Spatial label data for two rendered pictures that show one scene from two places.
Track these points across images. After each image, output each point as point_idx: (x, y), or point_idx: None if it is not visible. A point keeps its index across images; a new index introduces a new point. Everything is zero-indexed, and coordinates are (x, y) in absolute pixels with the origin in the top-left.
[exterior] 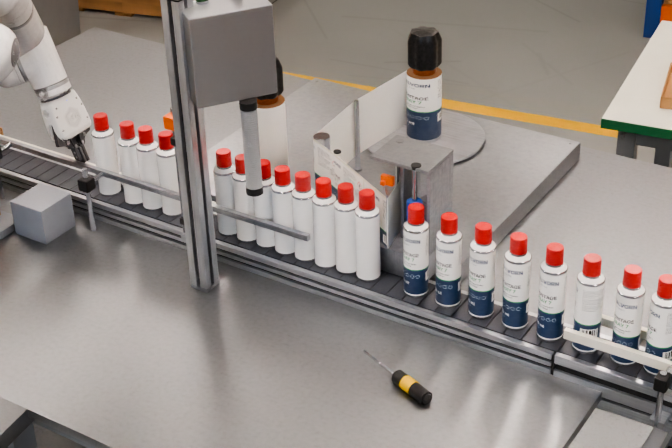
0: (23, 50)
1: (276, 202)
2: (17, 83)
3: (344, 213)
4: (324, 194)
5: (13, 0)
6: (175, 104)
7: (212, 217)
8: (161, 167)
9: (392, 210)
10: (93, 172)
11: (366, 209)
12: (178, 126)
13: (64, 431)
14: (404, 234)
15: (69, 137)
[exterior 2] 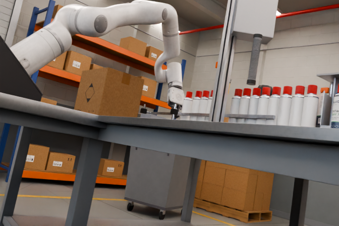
0: (169, 55)
1: (260, 103)
2: (162, 79)
3: (297, 98)
4: (287, 92)
5: (172, 14)
6: (223, 37)
7: (226, 101)
8: (208, 104)
9: (325, 106)
10: (178, 114)
11: (311, 92)
12: (222, 48)
13: (110, 120)
14: (334, 99)
15: (174, 102)
